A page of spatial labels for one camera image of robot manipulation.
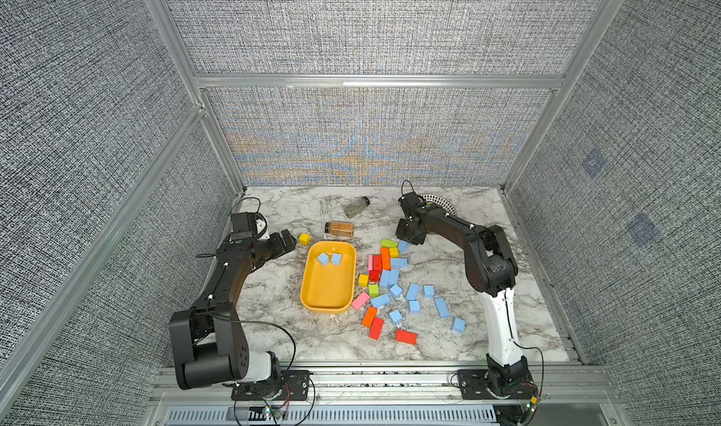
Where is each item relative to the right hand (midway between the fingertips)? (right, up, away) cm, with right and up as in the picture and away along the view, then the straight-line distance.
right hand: (401, 229), depth 103 cm
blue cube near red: (-5, -25, -20) cm, 32 cm away
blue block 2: (-23, -10, -8) cm, 26 cm away
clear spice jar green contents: (-17, +8, +6) cm, 20 cm away
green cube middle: (-11, -18, -15) cm, 26 cm away
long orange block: (-6, -10, -6) cm, 13 cm away
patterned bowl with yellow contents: (+12, +12, +10) cm, 19 cm away
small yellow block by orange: (-3, -8, -6) cm, 10 cm away
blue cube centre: (-4, -19, -14) cm, 24 cm away
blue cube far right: (+14, -27, -22) cm, 37 cm away
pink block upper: (-12, -11, -9) cm, 18 cm away
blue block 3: (0, -6, -4) cm, 7 cm away
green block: (-5, -5, -1) cm, 7 cm away
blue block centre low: (-9, -21, -16) cm, 28 cm away
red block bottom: (-2, -30, -21) cm, 37 cm away
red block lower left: (-10, -28, -20) cm, 36 cm away
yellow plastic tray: (-25, -19, -11) cm, 34 cm away
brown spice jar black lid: (-22, 0, 0) cm, 22 cm away
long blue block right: (+10, -24, -16) cm, 31 cm away
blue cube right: (+6, -19, -16) cm, 25 cm away
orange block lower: (-12, -25, -18) cm, 34 cm away
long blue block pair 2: (-4, -16, -11) cm, 19 cm away
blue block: (-28, -10, -9) cm, 30 cm away
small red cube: (-10, -15, -11) cm, 21 cm away
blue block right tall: (+2, -19, -15) cm, 24 cm away
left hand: (-38, -3, -15) cm, 41 cm away
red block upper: (-9, -11, -8) cm, 16 cm away
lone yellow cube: (-35, -3, -2) cm, 35 cm away
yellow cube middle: (-14, -16, -13) cm, 25 cm away
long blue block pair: (-7, -16, -11) cm, 21 cm away
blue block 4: (-2, -11, -8) cm, 14 cm away
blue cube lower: (+2, -23, -18) cm, 29 cm away
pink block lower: (-15, -22, -16) cm, 30 cm away
